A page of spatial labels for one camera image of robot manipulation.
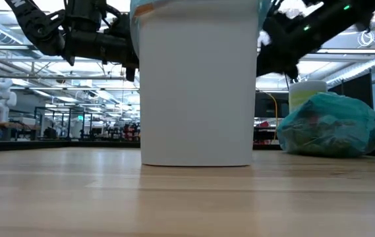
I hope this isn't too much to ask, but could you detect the teal trash bag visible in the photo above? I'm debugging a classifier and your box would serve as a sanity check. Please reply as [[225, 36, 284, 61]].
[[275, 91, 375, 158]]

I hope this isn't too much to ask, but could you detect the yellow cable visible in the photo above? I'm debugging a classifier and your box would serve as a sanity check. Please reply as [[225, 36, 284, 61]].
[[264, 92, 279, 141]]

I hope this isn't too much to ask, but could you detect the green disinfecting wipes canister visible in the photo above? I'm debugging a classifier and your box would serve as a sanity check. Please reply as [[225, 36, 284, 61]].
[[288, 80, 328, 115]]

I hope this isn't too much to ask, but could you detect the black monitor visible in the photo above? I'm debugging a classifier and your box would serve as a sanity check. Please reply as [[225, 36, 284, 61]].
[[254, 92, 290, 119]]

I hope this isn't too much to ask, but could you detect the light blue trash bag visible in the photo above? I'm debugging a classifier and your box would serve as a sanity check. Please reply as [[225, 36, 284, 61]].
[[129, 0, 273, 59]]

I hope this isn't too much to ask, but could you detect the white robot figure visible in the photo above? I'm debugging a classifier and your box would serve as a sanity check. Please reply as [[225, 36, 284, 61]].
[[0, 78, 17, 123]]

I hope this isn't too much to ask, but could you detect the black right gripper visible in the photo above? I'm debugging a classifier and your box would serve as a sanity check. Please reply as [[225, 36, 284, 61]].
[[256, 9, 310, 80]]

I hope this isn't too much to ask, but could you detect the white plastic trash bin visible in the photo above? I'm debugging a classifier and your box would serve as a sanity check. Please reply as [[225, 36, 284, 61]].
[[139, 1, 260, 167]]

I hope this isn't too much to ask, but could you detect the black partition panel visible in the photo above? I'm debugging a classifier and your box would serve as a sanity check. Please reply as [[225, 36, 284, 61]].
[[327, 72, 374, 109]]

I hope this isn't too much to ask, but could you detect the wooden workbench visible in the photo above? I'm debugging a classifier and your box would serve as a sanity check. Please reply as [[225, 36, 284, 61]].
[[0, 120, 40, 142]]

